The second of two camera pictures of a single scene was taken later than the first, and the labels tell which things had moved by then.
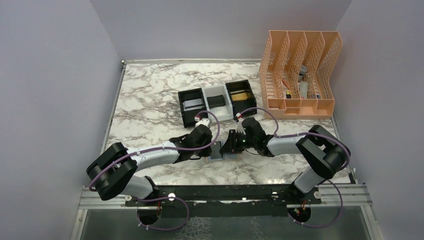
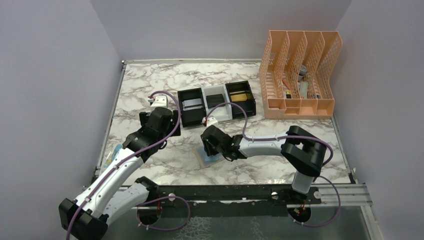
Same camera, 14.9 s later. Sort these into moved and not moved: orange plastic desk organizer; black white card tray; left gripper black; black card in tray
Moved: left gripper black
Not moved: black white card tray; orange plastic desk organizer; black card in tray
